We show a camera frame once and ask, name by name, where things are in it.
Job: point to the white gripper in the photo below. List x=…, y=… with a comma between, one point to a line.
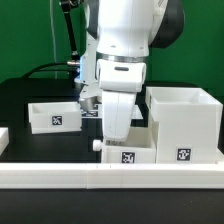
x=120, y=83

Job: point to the white drawer box with knob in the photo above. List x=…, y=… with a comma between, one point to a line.
x=139, y=148

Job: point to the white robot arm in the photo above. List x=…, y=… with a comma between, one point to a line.
x=119, y=36

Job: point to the white rear drawer box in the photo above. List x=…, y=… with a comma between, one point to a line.
x=54, y=117

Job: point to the white block at left edge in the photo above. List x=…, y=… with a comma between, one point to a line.
x=4, y=139

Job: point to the white drawer cabinet frame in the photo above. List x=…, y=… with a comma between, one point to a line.
x=185, y=124

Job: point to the white front fence rail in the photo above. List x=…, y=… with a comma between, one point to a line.
x=103, y=176

